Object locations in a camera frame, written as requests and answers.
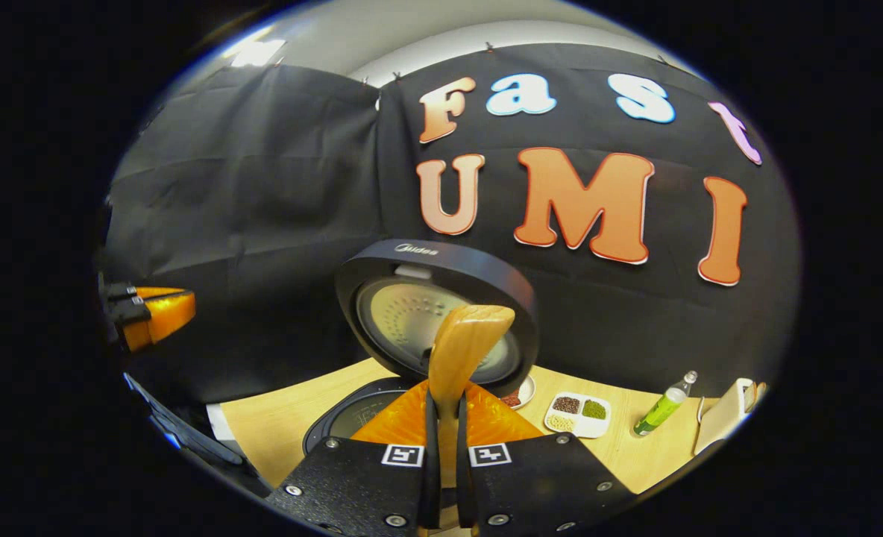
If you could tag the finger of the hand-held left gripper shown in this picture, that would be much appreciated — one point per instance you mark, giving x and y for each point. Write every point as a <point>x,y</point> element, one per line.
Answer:
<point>165,317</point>
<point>151,291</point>

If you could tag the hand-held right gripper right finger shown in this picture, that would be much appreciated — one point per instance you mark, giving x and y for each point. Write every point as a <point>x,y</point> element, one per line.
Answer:
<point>462,485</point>

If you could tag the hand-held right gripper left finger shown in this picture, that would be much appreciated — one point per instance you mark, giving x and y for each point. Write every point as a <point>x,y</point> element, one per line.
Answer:
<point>431,485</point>

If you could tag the wooden spoon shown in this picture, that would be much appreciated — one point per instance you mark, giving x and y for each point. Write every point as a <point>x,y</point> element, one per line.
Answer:
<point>464,343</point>

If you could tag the black silver rice cooker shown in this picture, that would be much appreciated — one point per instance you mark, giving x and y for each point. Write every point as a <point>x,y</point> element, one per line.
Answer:
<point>382,291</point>

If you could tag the round white plate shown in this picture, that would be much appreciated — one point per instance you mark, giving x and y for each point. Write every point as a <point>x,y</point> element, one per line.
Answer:
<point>525,391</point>

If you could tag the white divided bean dish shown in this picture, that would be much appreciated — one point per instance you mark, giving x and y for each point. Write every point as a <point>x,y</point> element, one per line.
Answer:
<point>577,416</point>

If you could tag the green label drink bottle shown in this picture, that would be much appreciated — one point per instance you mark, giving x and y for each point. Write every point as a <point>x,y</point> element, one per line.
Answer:
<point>661,410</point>

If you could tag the ceiling light panel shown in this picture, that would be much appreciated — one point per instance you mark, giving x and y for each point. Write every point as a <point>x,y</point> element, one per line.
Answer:
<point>255,52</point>

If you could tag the white toaster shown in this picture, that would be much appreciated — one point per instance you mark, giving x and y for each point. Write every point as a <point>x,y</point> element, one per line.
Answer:
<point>721,418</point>

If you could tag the toast bread slice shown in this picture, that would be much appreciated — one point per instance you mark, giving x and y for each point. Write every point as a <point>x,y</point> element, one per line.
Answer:
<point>756,394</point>

